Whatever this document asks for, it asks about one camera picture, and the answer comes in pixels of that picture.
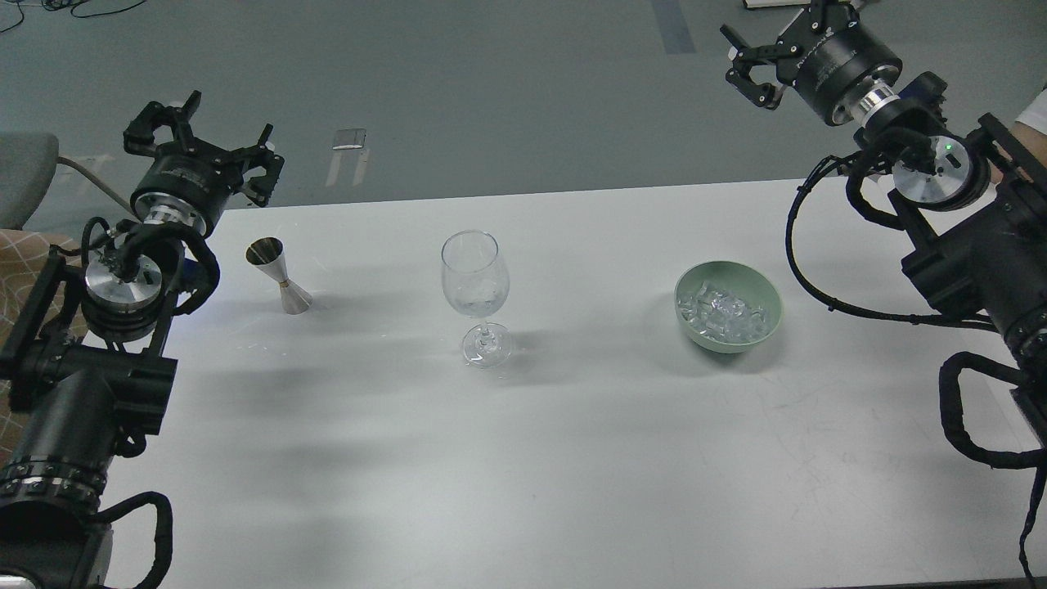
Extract black floor cables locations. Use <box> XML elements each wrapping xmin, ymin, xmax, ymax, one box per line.
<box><xmin>0</xmin><ymin>0</ymin><xmax>150</xmax><ymax>35</ymax></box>

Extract pile of ice cubes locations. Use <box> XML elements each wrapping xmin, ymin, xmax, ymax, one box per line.
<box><xmin>676</xmin><ymin>281</ymin><xmax>773</xmax><ymax>344</ymax></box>

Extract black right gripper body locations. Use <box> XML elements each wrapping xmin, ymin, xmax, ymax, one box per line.
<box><xmin>777</xmin><ymin>21</ymin><xmax>904</xmax><ymax>126</ymax></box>

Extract steel cocktail jigger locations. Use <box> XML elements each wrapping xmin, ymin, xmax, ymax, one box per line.
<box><xmin>245</xmin><ymin>237</ymin><xmax>313</xmax><ymax>316</ymax></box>

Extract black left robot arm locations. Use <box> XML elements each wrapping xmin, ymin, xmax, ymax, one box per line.
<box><xmin>1</xmin><ymin>91</ymin><xmax>285</xmax><ymax>588</ymax></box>

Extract clear wine glass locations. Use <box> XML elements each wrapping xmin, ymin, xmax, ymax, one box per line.
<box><xmin>440</xmin><ymin>230</ymin><xmax>514</xmax><ymax>369</ymax></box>

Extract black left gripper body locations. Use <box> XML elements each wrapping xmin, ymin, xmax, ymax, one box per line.
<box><xmin>130</xmin><ymin>142</ymin><xmax>246</xmax><ymax>237</ymax></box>

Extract green bowl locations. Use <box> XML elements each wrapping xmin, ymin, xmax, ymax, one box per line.
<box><xmin>674</xmin><ymin>260</ymin><xmax>783</xmax><ymax>354</ymax></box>

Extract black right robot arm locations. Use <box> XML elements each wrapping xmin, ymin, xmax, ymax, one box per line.
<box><xmin>719</xmin><ymin>1</ymin><xmax>1046</xmax><ymax>588</ymax></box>

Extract grey chair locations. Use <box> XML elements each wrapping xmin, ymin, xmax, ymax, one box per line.
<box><xmin>0</xmin><ymin>134</ymin><xmax>136</xmax><ymax>232</ymax></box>

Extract metal floor plate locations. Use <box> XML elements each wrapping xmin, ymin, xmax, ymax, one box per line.
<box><xmin>330</xmin><ymin>128</ymin><xmax>367</xmax><ymax>151</ymax></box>

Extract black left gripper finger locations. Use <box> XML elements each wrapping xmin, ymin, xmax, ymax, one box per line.
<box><xmin>124</xmin><ymin>90</ymin><xmax>202</xmax><ymax>160</ymax></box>
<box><xmin>221</xmin><ymin>124</ymin><xmax>285</xmax><ymax>208</ymax></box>

